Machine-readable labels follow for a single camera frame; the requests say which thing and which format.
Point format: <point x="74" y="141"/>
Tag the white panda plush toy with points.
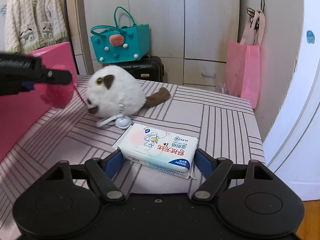
<point x="112" y="90"/>

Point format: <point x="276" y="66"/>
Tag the blue round sticker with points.
<point x="310" y="37"/>

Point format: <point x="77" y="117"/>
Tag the black suitcase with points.
<point x="149" y="68"/>

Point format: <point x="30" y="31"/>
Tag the white tissue pack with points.
<point x="161" y="150"/>

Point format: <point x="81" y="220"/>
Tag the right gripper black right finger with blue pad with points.
<point x="215" y="171"/>

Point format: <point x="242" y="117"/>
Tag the grey wooden wardrobe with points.
<point x="191" y="37"/>

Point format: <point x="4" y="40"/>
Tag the red fluffy pom-pom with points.
<point x="59" y="96"/>

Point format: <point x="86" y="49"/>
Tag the white door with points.
<point x="292" y="145"/>

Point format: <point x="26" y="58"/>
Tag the striped pink tablecloth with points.
<point x="225" y="126"/>

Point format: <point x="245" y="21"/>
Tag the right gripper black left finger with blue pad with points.
<point x="100" y="174"/>

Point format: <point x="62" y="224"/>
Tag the white knit cardigan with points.
<point x="33" y="24"/>

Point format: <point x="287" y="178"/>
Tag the pink paper shopping bag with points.
<point x="242" y="72"/>

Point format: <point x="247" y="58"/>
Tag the black clothes rack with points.
<point x="67" y="25"/>

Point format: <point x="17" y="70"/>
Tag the teal felt tote bag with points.
<point x="116" y="44"/>

